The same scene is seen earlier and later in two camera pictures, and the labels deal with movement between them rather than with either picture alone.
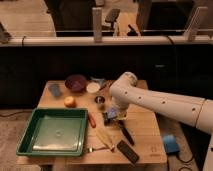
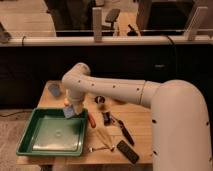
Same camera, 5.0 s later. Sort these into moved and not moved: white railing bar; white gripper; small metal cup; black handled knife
Moved: white gripper
Not moved: black handled knife; small metal cup; white railing bar
